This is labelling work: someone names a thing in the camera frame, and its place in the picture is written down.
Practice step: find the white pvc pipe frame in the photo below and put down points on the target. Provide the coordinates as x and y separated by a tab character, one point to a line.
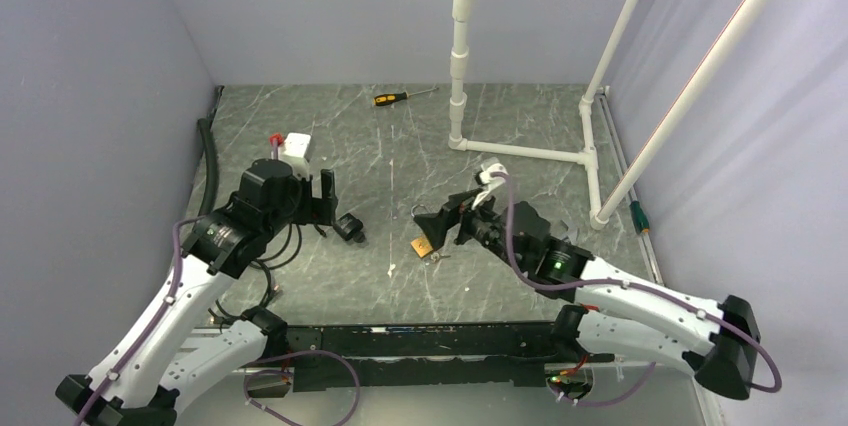
600	210

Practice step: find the silver key bunch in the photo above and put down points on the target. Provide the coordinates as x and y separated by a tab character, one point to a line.
437	256

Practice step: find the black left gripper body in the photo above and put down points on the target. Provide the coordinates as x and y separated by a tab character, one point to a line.
310	209

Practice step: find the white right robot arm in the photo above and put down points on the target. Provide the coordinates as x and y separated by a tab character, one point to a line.
607	310

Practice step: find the yellow black screwdriver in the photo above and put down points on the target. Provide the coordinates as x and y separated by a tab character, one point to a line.
386	99

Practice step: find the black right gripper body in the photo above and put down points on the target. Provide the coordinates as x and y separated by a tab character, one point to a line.
481	223

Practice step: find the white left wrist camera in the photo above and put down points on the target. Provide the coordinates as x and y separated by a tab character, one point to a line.
295	149

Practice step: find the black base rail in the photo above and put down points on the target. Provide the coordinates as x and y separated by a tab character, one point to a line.
329	356

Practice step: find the brass padlock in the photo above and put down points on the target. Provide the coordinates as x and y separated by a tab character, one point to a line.
421	246

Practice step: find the green handle screwdriver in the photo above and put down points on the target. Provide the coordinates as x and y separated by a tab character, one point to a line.
639	218

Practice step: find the black padlock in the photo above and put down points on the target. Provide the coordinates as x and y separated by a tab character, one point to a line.
348	227

